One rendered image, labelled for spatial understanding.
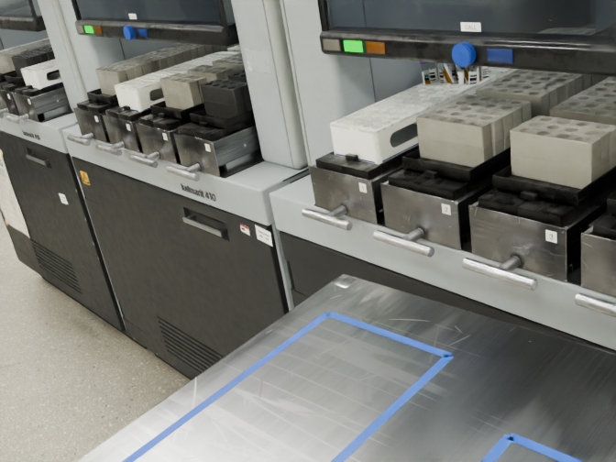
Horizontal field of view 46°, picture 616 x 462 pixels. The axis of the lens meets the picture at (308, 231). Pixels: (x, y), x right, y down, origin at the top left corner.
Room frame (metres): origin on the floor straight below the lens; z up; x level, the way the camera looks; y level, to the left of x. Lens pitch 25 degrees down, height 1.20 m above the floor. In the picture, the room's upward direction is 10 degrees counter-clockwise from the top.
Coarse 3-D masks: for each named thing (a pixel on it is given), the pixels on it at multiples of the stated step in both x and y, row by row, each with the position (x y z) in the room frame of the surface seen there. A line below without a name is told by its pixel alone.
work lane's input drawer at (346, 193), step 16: (320, 160) 1.06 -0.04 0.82; (336, 160) 1.05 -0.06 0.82; (352, 160) 1.03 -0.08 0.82; (400, 160) 1.02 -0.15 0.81; (320, 176) 1.06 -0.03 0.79; (336, 176) 1.02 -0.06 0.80; (352, 176) 1.00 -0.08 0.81; (368, 176) 0.98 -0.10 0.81; (384, 176) 0.98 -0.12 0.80; (320, 192) 1.06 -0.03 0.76; (336, 192) 1.03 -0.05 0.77; (352, 192) 1.00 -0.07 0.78; (368, 192) 0.97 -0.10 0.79; (304, 208) 1.04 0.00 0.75; (336, 208) 1.01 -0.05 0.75; (352, 208) 1.01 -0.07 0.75; (368, 208) 0.98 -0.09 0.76; (336, 224) 0.97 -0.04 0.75; (352, 224) 0.96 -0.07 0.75
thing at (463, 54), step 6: (462, 42) 0.90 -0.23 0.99; (468, 42) 0.90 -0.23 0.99; (456, 48) 0.90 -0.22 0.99; (462, 48) 0.89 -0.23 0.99; (468, 48) 0.89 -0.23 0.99; (456, 54) 0.90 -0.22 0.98; (462, 54) 0.89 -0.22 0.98; (468, 54) 0.88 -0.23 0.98; (474, 54) 0.89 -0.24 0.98; (456, 60) 0.90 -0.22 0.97; (462, 60) 0.89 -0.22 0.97; (468, 60) 0.88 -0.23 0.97; (474, 60) 0.89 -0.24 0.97; (462, 66) 0.89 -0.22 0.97
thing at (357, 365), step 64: (320, 320) 0.61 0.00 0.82; (384, 320) 0.59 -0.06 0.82; (448, 320) 0.57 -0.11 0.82; (192, 384) 0.54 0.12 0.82; (256, 384) 0.52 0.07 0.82; (320, 384) 0.51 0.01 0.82; (384, 384) 0.49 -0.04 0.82; (448, 384) 0.48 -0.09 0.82; (512, 384) 0.46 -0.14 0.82; (576, 384) 0.45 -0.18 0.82; (128, 448) 0.47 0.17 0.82; (192, 448) 0.46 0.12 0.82; (256, 448) 0.44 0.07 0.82; (320, 448) 0.43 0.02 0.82; (384, 448) 0.42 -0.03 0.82; (448, 448) 0.41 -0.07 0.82; (512, 448) 0.39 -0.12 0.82; (576, 448) 0.38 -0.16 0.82
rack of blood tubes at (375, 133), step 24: (408, 96) 1.16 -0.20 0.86; (432, 96) 1.14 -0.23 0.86; (456, 96) 1.12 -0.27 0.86; (336, 120) 1.09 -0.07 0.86; (360, 120) 1.07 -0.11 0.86; (384, 120) 1.05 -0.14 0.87; (408, 120) 1.05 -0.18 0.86; (336, 144) 1.07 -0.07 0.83; (360, 144) 1.03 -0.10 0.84; (384, 144) 1.01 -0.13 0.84; (408, 144) 1.04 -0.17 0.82
